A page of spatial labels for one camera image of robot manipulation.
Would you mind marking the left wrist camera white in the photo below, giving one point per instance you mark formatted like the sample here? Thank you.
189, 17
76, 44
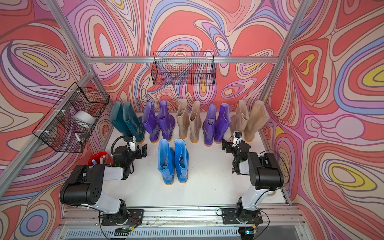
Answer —
132, 145

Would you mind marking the black wire basket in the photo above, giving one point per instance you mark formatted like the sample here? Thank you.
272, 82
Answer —
59, 131
184, 68

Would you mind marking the purple rain boot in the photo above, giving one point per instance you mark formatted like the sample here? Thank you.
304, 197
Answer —
209, 125
223, 122
166, 121
150, 122

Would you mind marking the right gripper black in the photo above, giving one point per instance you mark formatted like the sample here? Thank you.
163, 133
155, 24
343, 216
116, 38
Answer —
229, 146

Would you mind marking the blue rain boot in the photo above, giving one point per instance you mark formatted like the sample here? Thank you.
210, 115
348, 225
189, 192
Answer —
182, 159
166, 162

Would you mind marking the red round object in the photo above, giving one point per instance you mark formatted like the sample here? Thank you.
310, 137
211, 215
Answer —
101, 157

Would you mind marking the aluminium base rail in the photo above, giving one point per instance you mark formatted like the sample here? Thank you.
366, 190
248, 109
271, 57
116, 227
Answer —
278, 222

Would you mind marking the black wire basket back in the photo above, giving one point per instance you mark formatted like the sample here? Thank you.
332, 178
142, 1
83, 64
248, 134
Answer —
184, 68

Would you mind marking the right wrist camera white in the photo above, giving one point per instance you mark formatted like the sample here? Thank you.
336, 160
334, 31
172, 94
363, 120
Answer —
237, 138

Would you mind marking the grey tape roll in basket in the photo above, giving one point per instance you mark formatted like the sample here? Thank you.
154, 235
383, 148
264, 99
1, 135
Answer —
84, 119

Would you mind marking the teal rain boot yellow sole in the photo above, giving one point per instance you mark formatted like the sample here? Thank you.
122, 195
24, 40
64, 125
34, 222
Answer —
117, 120

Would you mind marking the beige rain boot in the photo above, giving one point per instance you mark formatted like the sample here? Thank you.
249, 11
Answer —
240, 119
183, 118
258, 117
195, 122

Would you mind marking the black wire basket left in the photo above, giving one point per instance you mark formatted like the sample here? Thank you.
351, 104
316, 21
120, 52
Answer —
59, 131

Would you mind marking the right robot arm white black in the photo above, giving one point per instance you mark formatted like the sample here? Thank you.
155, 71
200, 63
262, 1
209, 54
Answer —
265, 177

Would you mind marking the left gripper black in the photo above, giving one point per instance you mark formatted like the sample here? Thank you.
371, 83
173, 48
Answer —
143, 152

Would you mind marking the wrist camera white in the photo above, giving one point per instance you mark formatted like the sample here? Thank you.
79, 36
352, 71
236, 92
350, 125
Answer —
237, 138
132, 145

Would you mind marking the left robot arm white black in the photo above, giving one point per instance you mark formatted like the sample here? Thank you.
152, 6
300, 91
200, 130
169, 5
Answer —
84, 188

